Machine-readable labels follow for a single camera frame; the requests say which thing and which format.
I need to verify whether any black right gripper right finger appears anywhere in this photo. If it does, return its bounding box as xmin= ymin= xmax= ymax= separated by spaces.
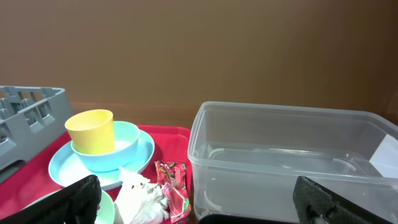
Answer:
xmin=293 ymin=176 xmax=390 ymax=224

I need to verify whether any red plastic tray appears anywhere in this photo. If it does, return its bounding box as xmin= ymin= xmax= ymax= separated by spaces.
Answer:
xmin=1 ymin=125 xmax=192 ymax=218

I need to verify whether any clear plastic bin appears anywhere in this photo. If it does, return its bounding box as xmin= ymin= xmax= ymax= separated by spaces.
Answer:
xmin=188 ymin=101 xmax=397 ymax=223

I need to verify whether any crumpled white tissue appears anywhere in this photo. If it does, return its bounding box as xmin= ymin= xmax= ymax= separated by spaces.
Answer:
xmin=114 ymin=167 xmax=169 ymax=224

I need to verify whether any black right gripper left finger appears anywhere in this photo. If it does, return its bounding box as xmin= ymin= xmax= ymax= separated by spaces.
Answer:
xmin=1 ymin=175 xmax=101 ymax=224

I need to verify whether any light blue plate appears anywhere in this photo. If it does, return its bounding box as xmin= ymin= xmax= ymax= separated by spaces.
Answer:
xmin=49 ymin=131 xmax=155 ymax=190

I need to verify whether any red snack wrapper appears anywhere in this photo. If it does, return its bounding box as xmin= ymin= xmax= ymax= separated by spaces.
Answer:
xmin=155 ymin=161 xmax=191 ymax=224

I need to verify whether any green bowl with rice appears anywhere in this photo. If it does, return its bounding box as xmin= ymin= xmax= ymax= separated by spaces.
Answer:
xmin=21 ymin=187 xmax=115 ymax=224

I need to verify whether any yellow plastic cup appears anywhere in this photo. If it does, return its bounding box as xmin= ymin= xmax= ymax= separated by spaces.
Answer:
xmin=65 ymin=110 xmax=116 ymax=155

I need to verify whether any light blue bowl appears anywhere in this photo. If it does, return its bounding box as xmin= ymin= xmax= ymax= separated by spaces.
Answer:
xmin=71 ymin=121 xmax=140 ymax=172

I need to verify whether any black tray bin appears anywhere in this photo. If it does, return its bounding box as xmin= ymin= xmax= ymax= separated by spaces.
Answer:
xmin=198 ymin=214 xmax=295 ymax=224

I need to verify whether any grey dishwasher rack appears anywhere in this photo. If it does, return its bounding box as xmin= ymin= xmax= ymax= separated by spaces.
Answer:
xmin=1 ymin=86 xmax=73 ymax=182

